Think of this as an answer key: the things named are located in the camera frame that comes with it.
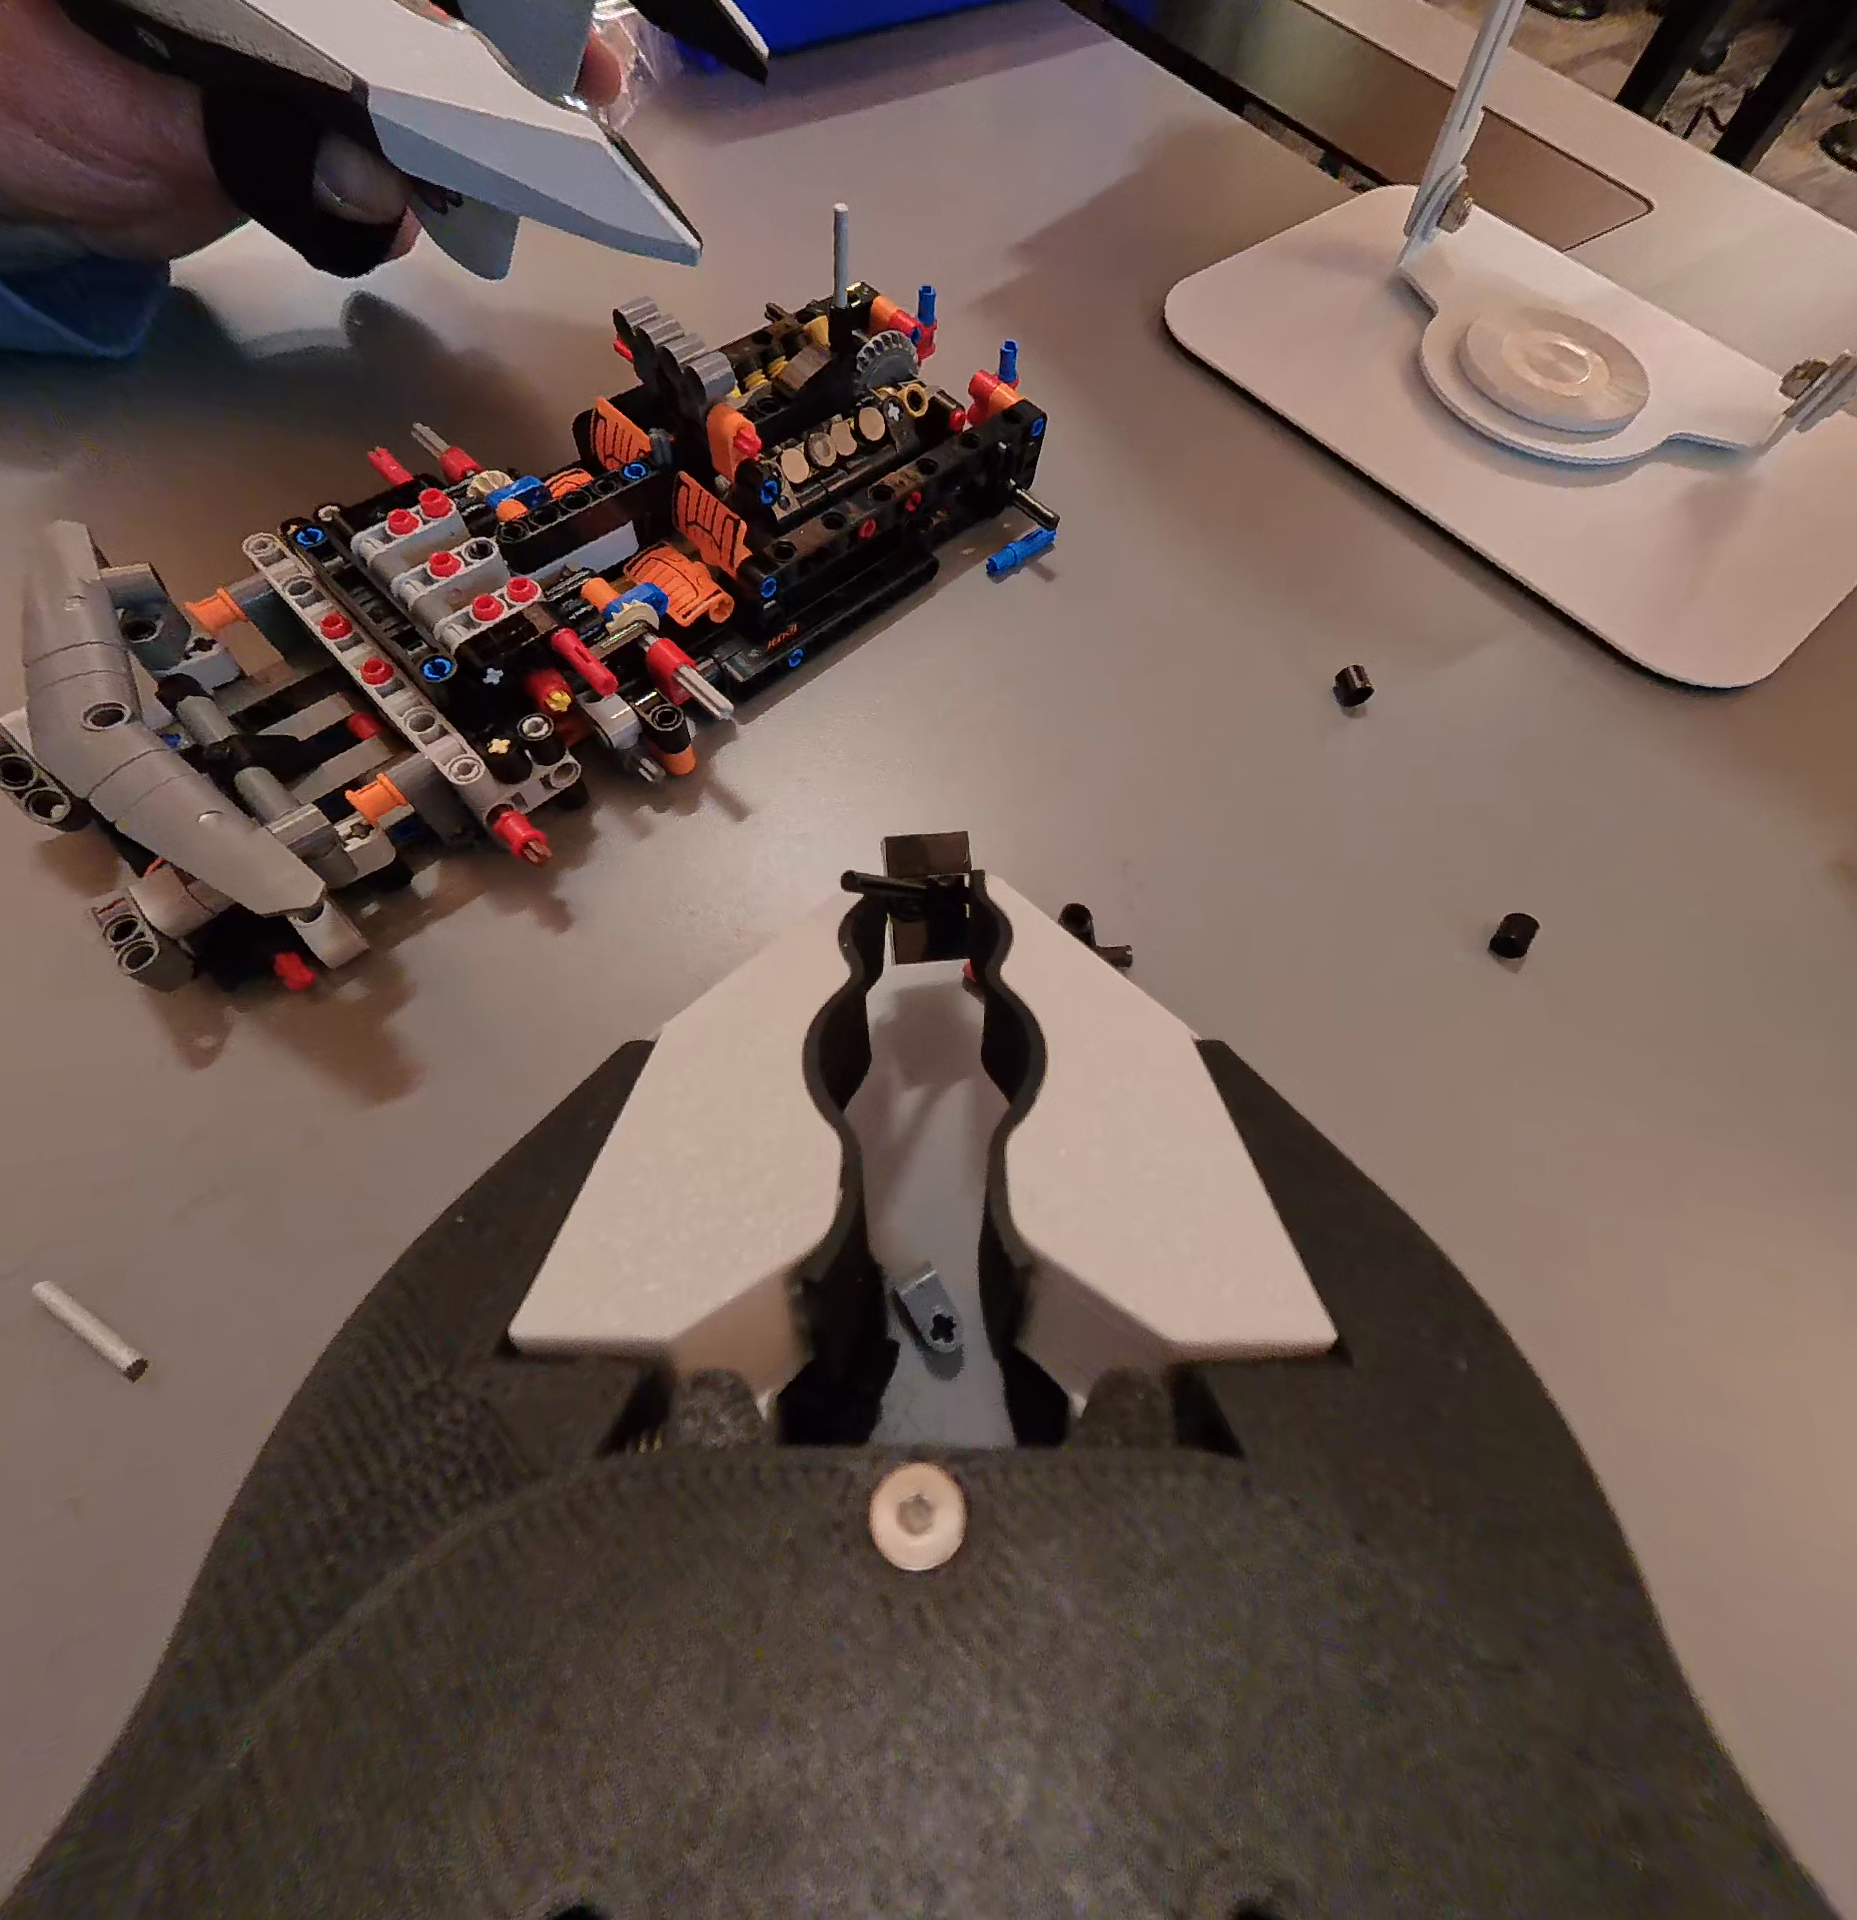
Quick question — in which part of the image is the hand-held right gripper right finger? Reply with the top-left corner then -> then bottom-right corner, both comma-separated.
985,873 -> 1343,1446

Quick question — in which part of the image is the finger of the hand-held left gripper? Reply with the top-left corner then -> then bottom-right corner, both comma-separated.
110,0 -> 705,282
635,0 -> 772,79

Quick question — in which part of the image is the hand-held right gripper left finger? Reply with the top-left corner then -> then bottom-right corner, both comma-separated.
504,888 -> 871,1446

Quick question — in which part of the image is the black lego connector piece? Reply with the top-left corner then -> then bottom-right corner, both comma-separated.
840,828 -> 978,965

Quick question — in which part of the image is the black lego gear rack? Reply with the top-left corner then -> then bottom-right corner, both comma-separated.
287,514 -> 473,690

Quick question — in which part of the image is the lego car chassis model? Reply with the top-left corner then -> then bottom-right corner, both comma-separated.
0,201 -> 1065,996

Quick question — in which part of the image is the person's left forearm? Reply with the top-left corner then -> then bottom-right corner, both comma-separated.
0,245 -> 175,361

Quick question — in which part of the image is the short grey lego axle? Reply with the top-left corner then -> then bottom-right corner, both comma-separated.
31,1277 -> 151,1382

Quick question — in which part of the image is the person's left hand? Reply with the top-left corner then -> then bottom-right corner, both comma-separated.
0,22 -> 422,272

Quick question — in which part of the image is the blue plastic bin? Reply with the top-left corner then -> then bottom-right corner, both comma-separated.
673,0 -> 1171,77

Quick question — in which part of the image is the white stand with base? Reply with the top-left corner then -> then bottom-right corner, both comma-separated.
1162,0 -> 1857,691

